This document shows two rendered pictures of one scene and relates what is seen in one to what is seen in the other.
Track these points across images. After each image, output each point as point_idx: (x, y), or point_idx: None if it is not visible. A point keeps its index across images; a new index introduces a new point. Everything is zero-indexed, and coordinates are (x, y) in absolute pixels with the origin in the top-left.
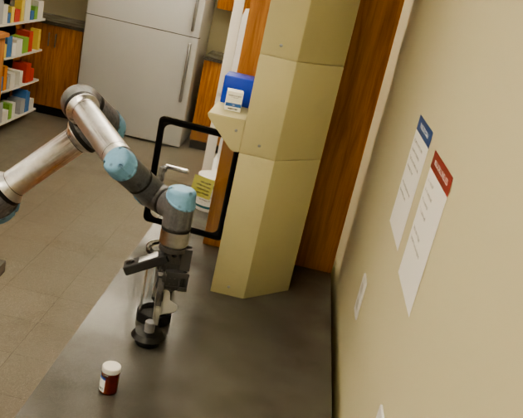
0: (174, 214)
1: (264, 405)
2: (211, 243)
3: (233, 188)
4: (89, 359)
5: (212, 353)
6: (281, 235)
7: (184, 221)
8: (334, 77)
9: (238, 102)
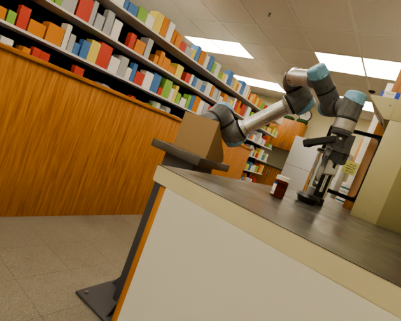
0: (349, 104)
1: None
2: (348, 207)
3: (381, 143)
4: (265, 188)
5: (354, 223)
6: None
7: (355, 110)
8: None
9: (391, 97)
